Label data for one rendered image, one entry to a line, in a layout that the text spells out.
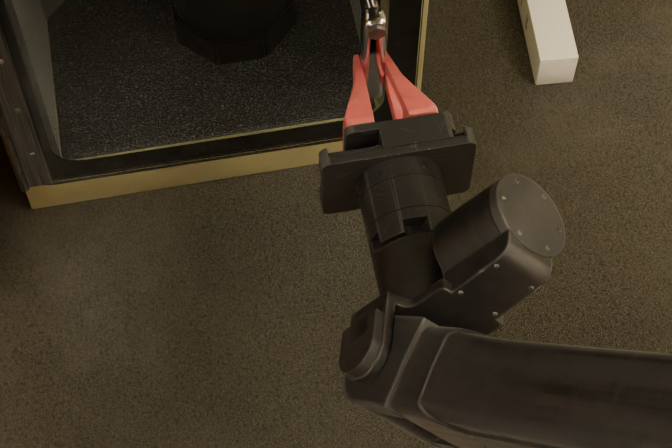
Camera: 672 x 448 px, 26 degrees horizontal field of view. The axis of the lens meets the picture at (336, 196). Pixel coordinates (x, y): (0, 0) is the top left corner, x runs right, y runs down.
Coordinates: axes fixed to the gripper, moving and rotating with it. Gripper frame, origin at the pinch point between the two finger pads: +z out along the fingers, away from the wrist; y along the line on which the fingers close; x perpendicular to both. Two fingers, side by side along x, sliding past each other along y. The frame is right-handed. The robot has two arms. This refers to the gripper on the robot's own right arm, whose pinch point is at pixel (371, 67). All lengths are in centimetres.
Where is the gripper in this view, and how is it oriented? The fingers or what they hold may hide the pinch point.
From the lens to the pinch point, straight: 101.1
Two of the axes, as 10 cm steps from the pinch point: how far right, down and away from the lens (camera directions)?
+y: -9.8, 1.6, -0.9
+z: -1.8, -8.6, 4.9
